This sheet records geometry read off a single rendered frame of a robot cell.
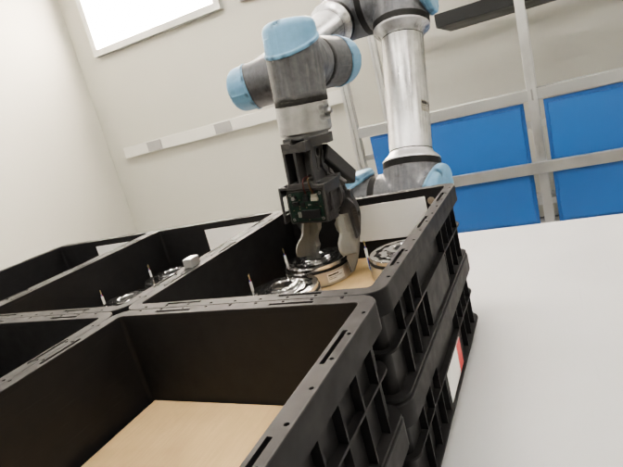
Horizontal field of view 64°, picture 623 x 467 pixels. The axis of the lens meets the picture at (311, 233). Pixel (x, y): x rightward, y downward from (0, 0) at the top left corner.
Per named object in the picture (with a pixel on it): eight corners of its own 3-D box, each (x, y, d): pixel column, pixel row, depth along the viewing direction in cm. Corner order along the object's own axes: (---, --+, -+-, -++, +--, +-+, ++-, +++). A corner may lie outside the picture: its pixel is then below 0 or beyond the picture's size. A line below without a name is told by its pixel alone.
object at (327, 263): (302, 253, 86) (301, 250, 86) (356, 247, 81) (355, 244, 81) (274, 276, 77) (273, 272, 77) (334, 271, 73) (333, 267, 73)
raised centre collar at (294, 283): (278, 282, 73) (277, 278, 73) (306, 281, 70) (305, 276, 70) (258, 296, 69) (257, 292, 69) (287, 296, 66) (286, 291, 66)
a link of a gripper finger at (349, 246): (340, 283, 73) (317, 224, 71) (354, 268, 78) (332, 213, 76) (360, 279, 71) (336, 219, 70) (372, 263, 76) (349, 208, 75)
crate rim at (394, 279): (287, 221, 90) (285, 208, 89) (459, 196, 76) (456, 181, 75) (127, 330, 55) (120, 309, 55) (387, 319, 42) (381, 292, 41)
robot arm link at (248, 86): (322, -9, 116) (209, 67, 81) (364, -27, 110) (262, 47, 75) (339, 40, 121) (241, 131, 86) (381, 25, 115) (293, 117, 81)
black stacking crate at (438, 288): (301, 271, 92) (286, 212, 89) (468, 256, 78) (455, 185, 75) (157, 404, 57) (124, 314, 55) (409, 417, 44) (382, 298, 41)
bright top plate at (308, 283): (274, 278, 77) (273, 274, 76) (331, 276, 71) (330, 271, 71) (234, 308, 68) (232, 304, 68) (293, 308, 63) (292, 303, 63)
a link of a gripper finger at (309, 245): (287, 279, 76) (288, 221, 73) (304, 265, 81) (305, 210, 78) (307, 283, 75) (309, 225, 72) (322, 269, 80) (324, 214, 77)
